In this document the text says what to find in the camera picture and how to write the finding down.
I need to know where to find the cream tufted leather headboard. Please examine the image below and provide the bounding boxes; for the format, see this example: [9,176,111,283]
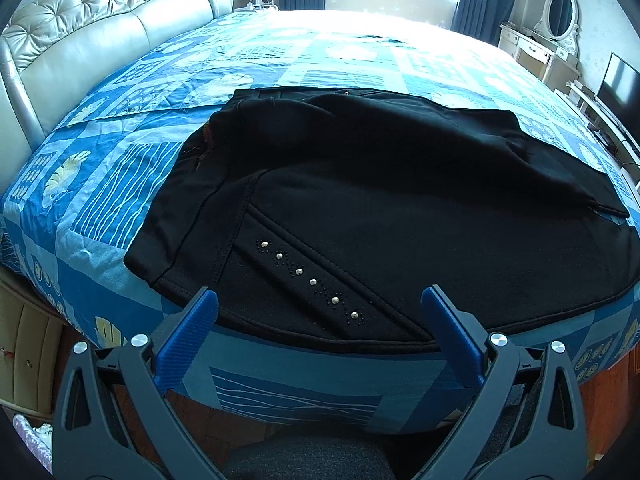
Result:
[1,0,233,188]

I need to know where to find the black studded pants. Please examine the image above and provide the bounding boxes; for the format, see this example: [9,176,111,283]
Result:
[124,87,639,353]

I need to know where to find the cream bedside cabinet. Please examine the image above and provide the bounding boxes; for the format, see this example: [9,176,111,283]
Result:
[0,268,81,420]

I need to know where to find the white tv cabinet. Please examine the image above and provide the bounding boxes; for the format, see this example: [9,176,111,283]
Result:
[554,80,639,192]

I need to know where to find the oval white framed mirror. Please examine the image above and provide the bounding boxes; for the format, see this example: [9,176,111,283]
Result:
[534,0,579,58]

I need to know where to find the black television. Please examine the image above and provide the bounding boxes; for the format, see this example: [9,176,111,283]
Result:
[597,53,640,141]

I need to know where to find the white dressing table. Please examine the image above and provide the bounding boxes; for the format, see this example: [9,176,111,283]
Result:
[498,23,580,94]

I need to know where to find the blue patterned bedspread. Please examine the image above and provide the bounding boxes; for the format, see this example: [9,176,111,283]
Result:
[1,11,639,434]

